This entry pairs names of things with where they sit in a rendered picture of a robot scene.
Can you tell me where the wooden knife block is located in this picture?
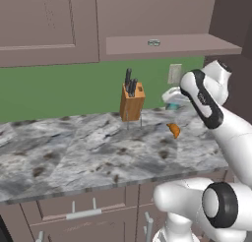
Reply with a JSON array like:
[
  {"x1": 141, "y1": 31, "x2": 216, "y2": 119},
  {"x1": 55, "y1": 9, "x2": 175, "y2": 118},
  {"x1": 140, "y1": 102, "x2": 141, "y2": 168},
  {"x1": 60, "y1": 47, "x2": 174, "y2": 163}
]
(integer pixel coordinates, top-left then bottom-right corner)
[{"x1": 119, "y1": 82, "x2": 147, "y2": 131}]

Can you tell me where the orange croissant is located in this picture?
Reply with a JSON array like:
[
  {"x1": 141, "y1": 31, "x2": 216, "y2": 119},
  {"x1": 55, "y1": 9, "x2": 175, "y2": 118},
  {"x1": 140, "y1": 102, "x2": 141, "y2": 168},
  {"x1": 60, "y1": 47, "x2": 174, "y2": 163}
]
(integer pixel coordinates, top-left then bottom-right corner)
[{"x1": 165, "y1": 122, "x2": 181, "y2": 140}]

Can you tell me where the silver cabinet door handle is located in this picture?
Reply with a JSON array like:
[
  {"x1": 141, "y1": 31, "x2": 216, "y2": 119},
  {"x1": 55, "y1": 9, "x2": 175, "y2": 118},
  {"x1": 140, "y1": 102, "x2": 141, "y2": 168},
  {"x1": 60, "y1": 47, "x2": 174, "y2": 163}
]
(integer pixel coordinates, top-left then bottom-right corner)
[
  {"x1": 143, "y1": 212, "x2": 155, "y2": 242},
  {"x1": 34, "y1": 230, "x2": 45, "y2": 242}
]

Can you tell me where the silver drawer handle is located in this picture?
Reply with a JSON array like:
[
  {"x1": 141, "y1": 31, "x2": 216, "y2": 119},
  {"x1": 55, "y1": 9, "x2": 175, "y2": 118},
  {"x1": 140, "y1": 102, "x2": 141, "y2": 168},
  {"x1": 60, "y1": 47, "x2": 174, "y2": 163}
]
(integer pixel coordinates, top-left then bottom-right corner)
[{"x1": 65, "y1": 197, "x2": 103, "y2": 221}]

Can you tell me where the mauve cabinet door with knob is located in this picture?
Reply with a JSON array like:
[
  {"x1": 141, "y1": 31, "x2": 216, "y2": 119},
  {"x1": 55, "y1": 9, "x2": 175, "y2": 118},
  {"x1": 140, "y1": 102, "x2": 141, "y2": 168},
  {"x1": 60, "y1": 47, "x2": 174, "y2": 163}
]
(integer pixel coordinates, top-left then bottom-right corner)
[{"x1": 105, "y1": 32, "x2": 243, "y2": 57}]

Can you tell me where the black appliance edge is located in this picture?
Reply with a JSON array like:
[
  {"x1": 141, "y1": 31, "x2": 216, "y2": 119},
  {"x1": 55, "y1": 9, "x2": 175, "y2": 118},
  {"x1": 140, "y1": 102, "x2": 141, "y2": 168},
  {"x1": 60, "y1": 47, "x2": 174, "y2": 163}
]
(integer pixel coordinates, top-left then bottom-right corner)
[{"x1": 0, "y1": 213, "x2": 15, "y2": 242}]

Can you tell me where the grey wall outlet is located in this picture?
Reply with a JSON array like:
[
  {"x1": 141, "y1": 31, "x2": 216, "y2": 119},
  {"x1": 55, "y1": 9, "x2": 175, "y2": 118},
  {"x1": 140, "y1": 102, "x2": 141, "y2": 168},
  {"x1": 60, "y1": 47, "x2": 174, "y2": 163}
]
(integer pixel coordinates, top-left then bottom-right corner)
[{"x1": 167, "y1": 63, "x2": 183, "y2": 85}]

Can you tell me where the mauve wall cabinet body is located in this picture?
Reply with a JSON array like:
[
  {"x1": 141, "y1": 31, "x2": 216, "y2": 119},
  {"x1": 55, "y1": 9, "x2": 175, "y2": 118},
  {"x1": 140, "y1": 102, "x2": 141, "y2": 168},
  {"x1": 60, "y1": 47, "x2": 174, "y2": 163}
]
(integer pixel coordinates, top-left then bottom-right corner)
[{"x1": 94, "y1": 0, "x2": 219, "y2": 62}]

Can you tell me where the mauve wall cabinet door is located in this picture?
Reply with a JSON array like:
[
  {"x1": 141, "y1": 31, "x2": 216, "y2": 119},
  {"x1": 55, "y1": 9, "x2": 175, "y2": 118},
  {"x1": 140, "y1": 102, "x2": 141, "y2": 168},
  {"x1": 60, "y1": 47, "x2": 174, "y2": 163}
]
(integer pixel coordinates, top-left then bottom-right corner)
[{"x1": 0, "y1": 0, "x2": 100, "y2": 69}]

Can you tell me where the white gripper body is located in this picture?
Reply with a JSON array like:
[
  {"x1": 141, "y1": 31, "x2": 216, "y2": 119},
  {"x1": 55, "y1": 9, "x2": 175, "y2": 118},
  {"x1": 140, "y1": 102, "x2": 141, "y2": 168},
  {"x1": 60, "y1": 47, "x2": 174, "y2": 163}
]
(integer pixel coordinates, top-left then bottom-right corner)
[{"x1": 160, "y1": 86, "x2": 192, "y2": 105}]

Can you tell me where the mauve tall side cabinet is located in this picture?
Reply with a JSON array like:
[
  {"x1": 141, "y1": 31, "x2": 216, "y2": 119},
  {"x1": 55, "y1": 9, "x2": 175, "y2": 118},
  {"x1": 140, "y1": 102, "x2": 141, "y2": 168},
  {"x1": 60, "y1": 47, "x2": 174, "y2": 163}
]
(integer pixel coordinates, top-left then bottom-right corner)
[{"x1": 203, "y1": 0, "x2": 252, "y2": 116}]

